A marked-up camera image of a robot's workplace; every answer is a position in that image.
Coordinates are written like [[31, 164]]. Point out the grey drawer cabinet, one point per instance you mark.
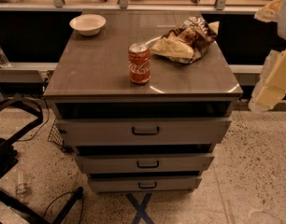
[[92, 81]]

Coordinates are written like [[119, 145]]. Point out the top grey drawer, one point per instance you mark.
[[130, 132]]

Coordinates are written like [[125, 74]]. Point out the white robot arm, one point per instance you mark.
[[271, 88]]

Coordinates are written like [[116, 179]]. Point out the middle grey drawer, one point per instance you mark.
[[124, 164]]

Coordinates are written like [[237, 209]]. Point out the orange coke can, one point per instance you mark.
[[139, 63]]

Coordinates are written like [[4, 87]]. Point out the wire mesh basket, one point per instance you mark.
[[55, 137]]

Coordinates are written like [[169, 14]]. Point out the brown chip bag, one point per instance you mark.
[[188, 41]]

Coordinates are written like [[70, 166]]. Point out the white paper bowl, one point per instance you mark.
[[88, 24]]

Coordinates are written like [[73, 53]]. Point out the bottom grey drawer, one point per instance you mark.
[[157, 183]]

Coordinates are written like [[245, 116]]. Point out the grey drawer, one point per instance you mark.
[[124, 164], [130, 132], [157, 183]]

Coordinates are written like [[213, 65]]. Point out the black office chair base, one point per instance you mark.
[[8, 159]]

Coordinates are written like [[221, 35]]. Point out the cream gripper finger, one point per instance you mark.
[[271, 88], [271, 12]]

